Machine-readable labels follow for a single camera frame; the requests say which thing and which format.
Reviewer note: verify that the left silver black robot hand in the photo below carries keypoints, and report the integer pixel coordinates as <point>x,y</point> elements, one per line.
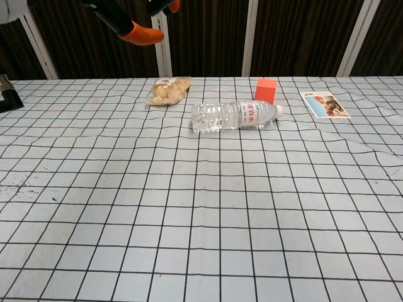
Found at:
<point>141,34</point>

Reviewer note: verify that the white metal frame post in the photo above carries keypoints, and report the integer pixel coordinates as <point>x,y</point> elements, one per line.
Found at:
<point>39,50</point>
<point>251,37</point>
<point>357,37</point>
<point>164,56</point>

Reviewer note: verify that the clear plastic water bottle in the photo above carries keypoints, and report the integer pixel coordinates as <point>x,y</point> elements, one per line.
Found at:
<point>226,116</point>

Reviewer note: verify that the clear bag of snacks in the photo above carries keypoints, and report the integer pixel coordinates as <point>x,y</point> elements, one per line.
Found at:
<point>168,91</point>

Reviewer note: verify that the orange cube block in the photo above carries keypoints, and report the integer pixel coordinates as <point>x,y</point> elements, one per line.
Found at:
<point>266,89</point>

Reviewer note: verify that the checkered white tablecloth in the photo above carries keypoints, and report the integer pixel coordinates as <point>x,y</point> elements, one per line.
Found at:
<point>189,204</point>

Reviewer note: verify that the black metal bracket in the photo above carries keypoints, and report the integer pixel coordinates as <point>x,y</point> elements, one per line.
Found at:
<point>9,97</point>

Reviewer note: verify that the printed picture card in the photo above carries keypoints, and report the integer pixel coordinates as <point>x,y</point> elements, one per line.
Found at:
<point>325,105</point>

